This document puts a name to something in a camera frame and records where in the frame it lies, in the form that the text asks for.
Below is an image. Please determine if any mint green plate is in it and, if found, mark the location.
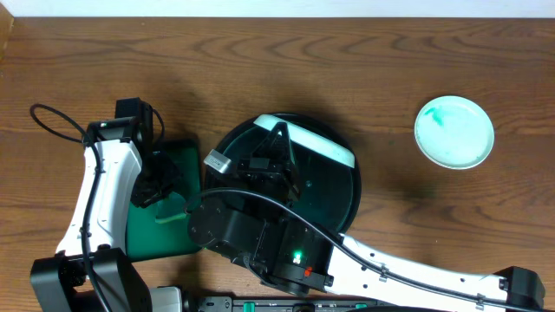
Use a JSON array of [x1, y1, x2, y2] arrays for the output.
[[414, 95, 495, 170], [254, 114, 356, 168]]

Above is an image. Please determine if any green scrubbing sponge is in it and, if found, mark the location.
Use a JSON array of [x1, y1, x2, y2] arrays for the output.
[[155, 192, 187, 224]]

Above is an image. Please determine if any black rectangular water tray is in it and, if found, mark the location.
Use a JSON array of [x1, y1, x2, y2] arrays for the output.
[[126, 140, 201, 262]]

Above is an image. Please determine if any mint green plate top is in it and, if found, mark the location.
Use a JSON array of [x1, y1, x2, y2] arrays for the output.
[[414, 95, 495, 170]]

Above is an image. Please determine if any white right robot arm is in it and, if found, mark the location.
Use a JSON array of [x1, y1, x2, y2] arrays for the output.
[[185, 114, 545, 311]]

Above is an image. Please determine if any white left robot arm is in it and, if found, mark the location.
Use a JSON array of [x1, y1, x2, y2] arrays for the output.
[[30, 117, 184, 311]]

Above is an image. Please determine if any round black serving tray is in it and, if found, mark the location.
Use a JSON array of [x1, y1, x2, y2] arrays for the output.
[[205, 113, 362, 232]]

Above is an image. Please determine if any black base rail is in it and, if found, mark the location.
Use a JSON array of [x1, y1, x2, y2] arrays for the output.
[[183, 296, 389, 312]]

